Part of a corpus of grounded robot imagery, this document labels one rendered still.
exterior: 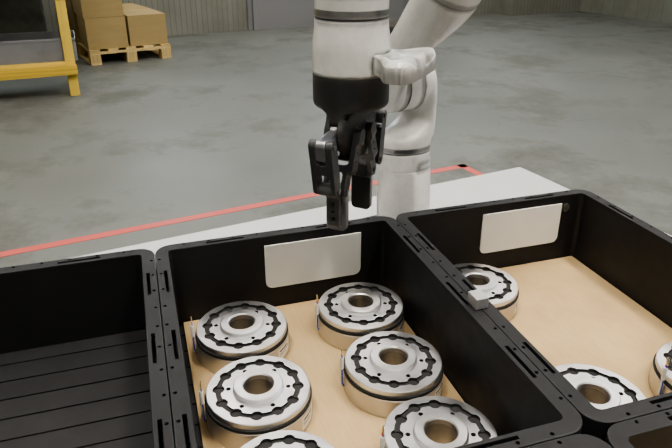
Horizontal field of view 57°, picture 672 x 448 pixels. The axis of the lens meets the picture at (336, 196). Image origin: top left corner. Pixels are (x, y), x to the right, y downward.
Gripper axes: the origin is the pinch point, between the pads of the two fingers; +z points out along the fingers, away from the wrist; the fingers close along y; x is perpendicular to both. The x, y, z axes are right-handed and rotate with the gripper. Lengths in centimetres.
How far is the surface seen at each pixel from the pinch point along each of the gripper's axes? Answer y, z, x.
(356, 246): -10.0, 10.5, -3.7
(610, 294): -24.5, 17.4, 26.6
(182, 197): -176, 99, -177
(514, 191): -87, 30, 3
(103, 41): -420, 74, -472
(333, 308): -1.0, 14.2, -2.5
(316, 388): 8.8, 17.5, 0.4
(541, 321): -14.1, 17.4, 19.5
